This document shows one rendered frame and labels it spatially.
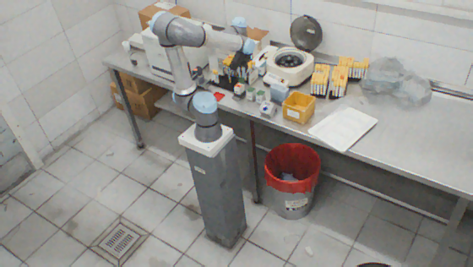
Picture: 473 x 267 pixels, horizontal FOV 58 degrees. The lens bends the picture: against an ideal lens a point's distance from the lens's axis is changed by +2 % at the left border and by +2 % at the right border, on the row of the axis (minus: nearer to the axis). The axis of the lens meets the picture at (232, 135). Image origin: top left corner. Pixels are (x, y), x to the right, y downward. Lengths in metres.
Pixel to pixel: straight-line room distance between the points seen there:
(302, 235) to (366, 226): 0.42
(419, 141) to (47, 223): 2.52
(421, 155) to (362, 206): 0.95
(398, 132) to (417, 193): 0.65
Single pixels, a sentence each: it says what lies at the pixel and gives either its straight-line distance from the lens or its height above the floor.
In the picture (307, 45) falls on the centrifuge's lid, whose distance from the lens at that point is 2.68.
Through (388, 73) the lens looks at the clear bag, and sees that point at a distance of 2.48.
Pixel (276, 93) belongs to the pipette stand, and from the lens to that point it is 2.37.
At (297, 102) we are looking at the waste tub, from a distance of 2.38.
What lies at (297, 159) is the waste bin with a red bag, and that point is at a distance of 2.83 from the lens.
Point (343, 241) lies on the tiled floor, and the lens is 2.87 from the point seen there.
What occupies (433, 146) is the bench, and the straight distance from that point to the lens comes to 2.26.
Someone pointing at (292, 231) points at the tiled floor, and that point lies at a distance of 2.88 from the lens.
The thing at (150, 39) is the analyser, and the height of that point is 1.15.
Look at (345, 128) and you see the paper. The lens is 2.25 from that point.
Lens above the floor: 2.40
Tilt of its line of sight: 43 degrees down
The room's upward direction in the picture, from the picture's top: 8 degrees counter-clockwise
